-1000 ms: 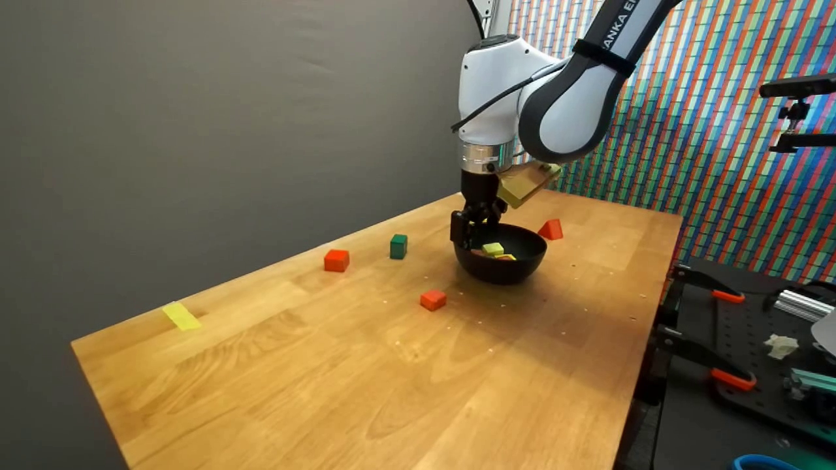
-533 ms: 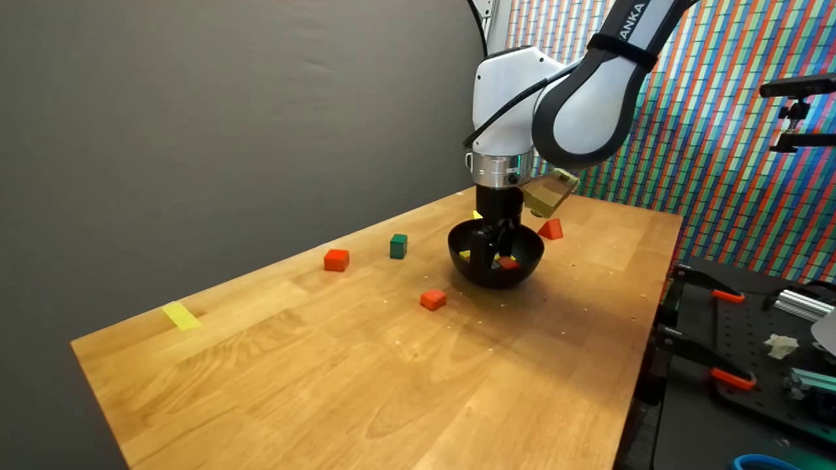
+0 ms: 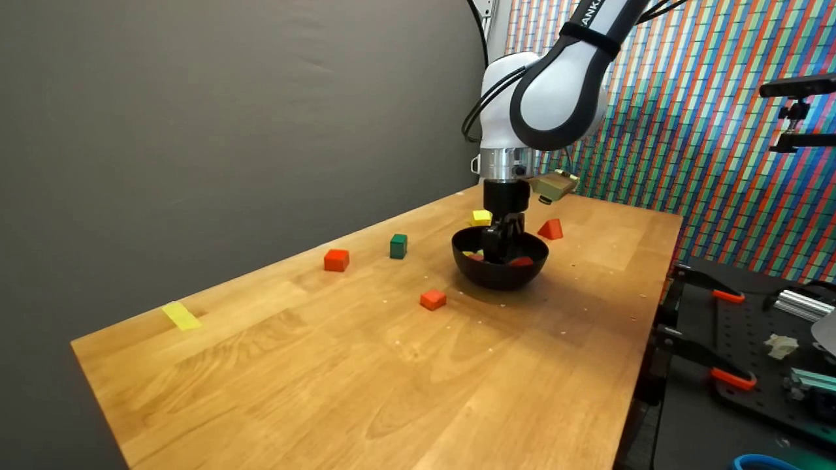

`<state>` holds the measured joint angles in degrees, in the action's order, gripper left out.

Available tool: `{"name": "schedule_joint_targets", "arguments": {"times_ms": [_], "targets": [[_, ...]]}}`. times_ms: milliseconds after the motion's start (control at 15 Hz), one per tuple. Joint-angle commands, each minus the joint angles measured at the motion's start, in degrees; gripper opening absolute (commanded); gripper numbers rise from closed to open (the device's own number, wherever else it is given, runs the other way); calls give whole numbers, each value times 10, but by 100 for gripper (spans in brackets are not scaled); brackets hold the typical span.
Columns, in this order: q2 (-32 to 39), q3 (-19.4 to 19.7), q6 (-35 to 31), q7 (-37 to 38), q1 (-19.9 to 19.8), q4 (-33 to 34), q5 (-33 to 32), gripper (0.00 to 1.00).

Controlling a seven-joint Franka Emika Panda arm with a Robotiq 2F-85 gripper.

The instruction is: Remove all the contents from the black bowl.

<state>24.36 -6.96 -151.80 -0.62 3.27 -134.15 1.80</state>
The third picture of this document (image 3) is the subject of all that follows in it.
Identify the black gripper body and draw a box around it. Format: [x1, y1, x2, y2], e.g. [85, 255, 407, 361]
[484, 181, 530, 261]

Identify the yellow block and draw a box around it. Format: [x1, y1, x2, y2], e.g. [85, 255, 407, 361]
[470, 210, 492, 227]

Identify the red triangular prism block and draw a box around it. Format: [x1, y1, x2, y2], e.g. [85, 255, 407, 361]
[538, 220, 564, 241]

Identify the black bowl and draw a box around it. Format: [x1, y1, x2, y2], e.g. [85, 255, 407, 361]
[453, 227, 550, 289]

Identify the green cube block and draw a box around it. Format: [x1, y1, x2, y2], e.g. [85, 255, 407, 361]
[390, 232, 407, 258]

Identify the small red cube block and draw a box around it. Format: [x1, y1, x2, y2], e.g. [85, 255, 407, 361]
[418, 289, 448, 312]

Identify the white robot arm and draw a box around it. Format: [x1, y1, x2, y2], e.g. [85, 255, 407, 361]
[462, 0, 684, 263]

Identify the black perforated tool board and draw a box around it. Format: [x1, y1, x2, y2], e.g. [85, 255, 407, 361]
[670, 263, 836, 458]

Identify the yellow tape strip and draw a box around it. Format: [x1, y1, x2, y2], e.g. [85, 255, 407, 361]
[163, 304, 202, 331]

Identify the wrist camera on wooden mount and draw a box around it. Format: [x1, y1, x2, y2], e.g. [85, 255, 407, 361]
[534, 169, 581, 203]

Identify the orange handled clamp upper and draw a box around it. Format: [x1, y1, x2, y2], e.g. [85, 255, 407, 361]
[674, 267, 747, 305]

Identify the orange handled clamp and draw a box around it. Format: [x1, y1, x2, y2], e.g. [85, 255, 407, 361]
[674, 267, 747, 305]
[653, 326, 757, 394]

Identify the orange handled clamp lower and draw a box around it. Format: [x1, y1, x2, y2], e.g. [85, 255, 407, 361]
[653, 326, 757, 394]

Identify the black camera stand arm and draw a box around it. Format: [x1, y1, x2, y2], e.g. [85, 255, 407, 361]
[757, 74, 836, 154]

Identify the blue handled tool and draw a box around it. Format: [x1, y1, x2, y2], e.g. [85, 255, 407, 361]
[733, 454, 800, 470]

